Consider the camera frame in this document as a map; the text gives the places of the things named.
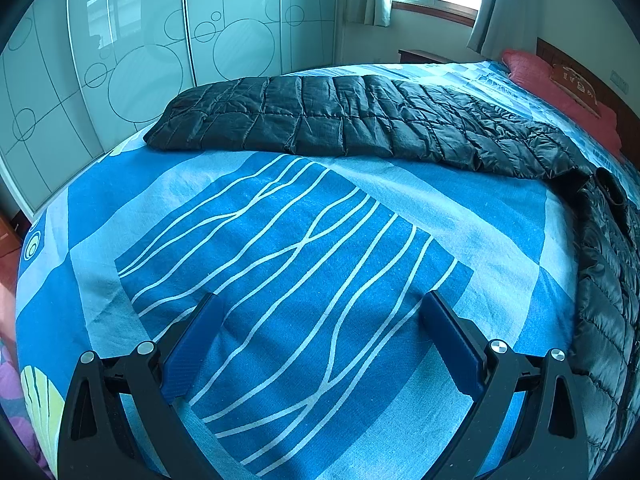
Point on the dark wooden headboard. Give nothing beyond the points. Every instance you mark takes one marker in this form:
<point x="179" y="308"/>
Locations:
<point x="627" y="120"/>

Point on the blue patterned bed sheet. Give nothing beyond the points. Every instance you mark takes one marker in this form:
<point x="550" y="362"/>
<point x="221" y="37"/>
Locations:
<point x="321" y="368"/>

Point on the grey curtain left of headboard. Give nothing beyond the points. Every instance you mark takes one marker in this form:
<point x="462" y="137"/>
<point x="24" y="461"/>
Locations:
<point x="505" y="24"/>

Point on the small dark red cushion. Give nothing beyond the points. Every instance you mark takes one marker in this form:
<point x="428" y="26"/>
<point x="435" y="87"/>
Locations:
<point x="576" y="86"/>

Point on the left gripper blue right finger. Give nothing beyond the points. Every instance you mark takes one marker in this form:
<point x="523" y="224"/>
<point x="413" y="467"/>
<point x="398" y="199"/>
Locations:
<point x="458" y="341"/>

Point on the red pillow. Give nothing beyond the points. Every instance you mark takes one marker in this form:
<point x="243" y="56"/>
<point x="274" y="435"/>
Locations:
<point x="533" y="74"/>

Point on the wall socket plate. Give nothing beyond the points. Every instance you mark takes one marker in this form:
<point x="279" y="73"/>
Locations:
<point x="619" y="82"/>

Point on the black quilted puffer jacket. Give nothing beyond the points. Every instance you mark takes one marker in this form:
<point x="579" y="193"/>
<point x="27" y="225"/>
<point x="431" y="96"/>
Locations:
<point x="340" y="116"/>

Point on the wooden nightstand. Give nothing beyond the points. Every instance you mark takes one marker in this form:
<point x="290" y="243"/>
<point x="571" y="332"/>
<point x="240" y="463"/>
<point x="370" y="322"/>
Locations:
<point x="408" y="56"/>

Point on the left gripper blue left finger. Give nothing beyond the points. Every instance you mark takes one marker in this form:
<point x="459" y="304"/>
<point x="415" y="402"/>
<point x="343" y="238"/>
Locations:
<point x="185" y="346"/>

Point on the white glass wardrobe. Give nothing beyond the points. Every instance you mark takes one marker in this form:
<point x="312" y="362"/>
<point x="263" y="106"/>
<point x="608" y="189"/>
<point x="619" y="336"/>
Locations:
<point x="79" y="76"/>

